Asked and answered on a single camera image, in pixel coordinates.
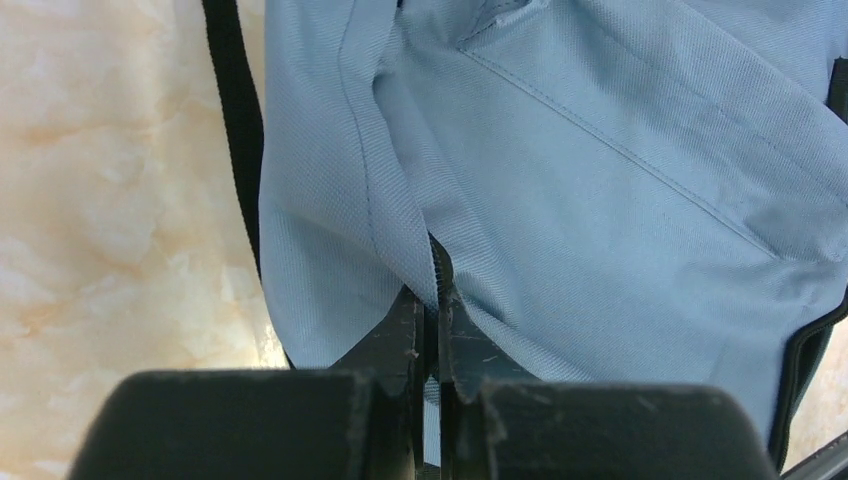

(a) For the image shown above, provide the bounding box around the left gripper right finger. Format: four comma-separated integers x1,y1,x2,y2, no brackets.
438,286,777,479

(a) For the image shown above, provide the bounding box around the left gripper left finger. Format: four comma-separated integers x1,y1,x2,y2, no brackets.
70,289,426,479

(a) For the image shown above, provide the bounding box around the blue student backpack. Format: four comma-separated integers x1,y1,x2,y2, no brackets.
203,1,847,464

